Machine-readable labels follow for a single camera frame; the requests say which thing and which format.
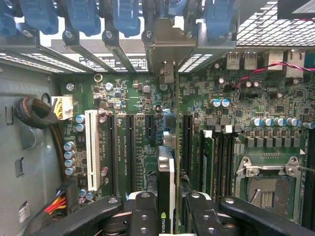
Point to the white power connector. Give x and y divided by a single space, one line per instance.
62 108

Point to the black open PC case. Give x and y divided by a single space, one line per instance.
214 41

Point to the green RAM stick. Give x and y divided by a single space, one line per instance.
208 159

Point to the black RAM slot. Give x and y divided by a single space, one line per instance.
218 167
229 167

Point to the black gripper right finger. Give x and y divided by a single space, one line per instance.
204 218

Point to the blue card retainer clip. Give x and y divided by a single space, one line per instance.
128 19
219 17
85 17
40 17
6 19

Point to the white expansion slot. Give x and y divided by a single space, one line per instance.
92 147

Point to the green motherboard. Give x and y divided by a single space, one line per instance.
246 98

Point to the black short expansion slot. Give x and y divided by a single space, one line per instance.
150 127

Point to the black long expansion slot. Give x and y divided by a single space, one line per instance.
187 147
112 152
130 152

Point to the CPU socket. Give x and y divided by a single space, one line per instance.
268 194

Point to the metal locking lever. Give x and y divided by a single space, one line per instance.
270 169

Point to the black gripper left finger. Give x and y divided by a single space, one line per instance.
144 216

